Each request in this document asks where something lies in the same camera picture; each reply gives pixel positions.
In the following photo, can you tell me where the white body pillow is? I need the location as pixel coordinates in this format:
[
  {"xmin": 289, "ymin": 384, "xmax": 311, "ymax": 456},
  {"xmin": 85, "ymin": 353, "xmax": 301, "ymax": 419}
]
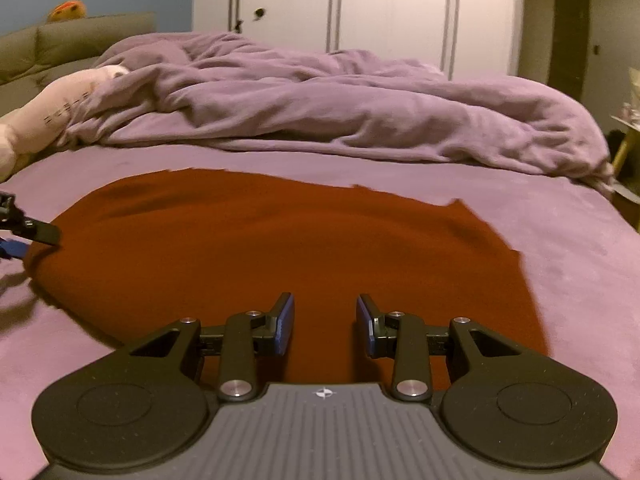
[{"xmin": 0, "ymin": 64, "xmax": 132, "ymax": 183}]

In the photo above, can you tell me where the purple duvet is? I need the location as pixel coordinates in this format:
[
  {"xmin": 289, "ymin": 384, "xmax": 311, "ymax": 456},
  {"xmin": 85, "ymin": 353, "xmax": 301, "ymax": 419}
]
[{"xmin": 65, "ymin": 30, "xmax": 616, "ymax": 193}]

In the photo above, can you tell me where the green padded headboard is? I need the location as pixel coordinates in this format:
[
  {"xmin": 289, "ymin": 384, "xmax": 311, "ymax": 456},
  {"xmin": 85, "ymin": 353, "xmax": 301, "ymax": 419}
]
[{"xmin": 0, "ymin": 12, "xmax": 158, "ymax": 121}]

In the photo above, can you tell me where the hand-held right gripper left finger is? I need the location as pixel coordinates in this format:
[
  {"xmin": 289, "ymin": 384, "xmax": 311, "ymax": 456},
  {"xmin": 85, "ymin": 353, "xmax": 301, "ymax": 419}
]
[{"xmin": 127, "ymin": 291, "xmax": 296, "ymax": 403}]

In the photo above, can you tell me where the yellow side table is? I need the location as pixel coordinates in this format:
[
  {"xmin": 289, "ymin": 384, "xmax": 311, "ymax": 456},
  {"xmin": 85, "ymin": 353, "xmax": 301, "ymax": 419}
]
[{"xmin": 607, "ymin": 112, "xmax": 640, "ymax": 196}]

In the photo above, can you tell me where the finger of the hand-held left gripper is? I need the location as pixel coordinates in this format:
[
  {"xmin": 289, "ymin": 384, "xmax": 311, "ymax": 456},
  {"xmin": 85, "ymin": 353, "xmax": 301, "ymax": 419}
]
[
  {"xmin": 0, "ymin": 239, "xmax": 27, "ymax": 262},
  {"xmin": 0, "ymin": 192, "xmax": 62, "ymax": 247}
]

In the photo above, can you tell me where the orange plush toy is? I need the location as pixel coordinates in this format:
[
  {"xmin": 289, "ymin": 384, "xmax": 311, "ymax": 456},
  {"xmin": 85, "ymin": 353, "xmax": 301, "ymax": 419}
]
[{"xmin": 46, "ymin": 0, "xmax": 88, "ymax": 23}]

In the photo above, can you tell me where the white wardrobe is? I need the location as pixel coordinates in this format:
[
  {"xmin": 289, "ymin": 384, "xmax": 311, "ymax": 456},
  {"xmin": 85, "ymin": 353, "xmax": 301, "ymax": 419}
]
[{"xmin": 192, "ymin": 0, "xmax": 526, "ymax": 81}]

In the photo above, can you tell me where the dark doorway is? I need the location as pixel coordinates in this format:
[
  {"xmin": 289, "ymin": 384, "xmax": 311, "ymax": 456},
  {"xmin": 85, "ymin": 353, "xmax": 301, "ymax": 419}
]
[{"xmin": 547, "ymin": 0, "xmax": 593, "ymax": 103}]

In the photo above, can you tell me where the brown button cardigan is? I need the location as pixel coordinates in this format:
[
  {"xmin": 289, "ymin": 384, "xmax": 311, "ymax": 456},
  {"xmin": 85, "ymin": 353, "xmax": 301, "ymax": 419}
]
[{"xmin": 22, "ymin": 167, "xmax": 551, "ymax": 396}]

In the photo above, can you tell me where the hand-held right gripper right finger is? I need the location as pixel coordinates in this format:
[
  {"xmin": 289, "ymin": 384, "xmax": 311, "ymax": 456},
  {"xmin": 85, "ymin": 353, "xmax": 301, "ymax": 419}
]
[{"xmin": 355, "ymin": 293, "xmax": 526, "ymax": 403}]

